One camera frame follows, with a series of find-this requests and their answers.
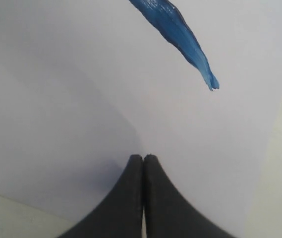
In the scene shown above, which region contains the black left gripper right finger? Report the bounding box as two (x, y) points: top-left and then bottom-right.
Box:
(143, 154), (233, 238)

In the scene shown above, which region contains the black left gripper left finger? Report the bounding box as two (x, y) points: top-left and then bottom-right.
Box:
(60, 154), (143, 238)

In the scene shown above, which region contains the white paper sheet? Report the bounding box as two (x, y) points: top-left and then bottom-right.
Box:
(0, 0), (282, 236)

